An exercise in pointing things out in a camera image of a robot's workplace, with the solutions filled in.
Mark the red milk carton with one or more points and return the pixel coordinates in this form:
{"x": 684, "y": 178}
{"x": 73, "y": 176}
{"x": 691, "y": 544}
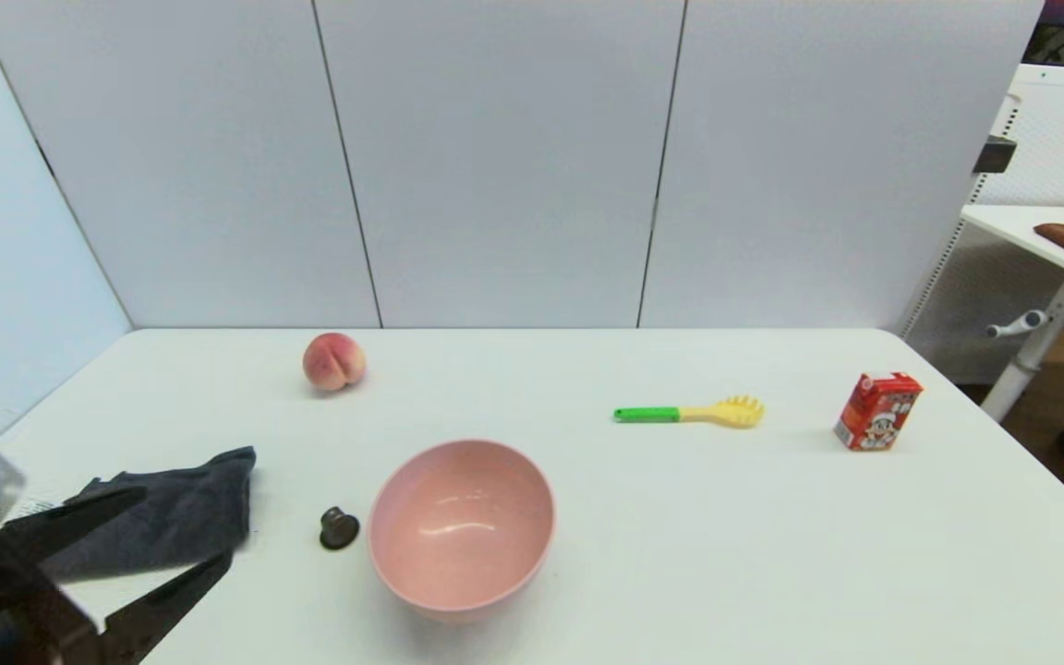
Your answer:
{"x": 876, "y": 412}

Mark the pink bowl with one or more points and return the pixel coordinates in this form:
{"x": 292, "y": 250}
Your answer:
{"x": 460, "y": 526}

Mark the dark grey coffee capsule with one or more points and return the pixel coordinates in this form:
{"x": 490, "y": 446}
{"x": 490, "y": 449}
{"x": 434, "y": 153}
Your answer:
{"x": 339, "y": 528}

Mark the white side table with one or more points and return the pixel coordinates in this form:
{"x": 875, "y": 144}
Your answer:
{"x": 1012, "y": 223}

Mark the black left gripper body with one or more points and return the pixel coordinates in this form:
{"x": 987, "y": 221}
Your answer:
{"x": 6, "y": 614}

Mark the pink peach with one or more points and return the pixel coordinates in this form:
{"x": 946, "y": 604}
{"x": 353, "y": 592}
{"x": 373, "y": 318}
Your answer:
{"x": 334, "y": 362}

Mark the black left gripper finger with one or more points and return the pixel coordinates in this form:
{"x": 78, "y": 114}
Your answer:
{"x": 79, "y": 522}
{"x": 167, "y": 600}

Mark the dark grey folded cloth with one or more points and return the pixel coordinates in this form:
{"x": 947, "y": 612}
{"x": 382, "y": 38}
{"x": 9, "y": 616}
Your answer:
{"x": 190, "y": 508}

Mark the black box on pegboard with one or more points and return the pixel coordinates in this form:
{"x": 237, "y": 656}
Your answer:
{"x": 992, "y": 155}

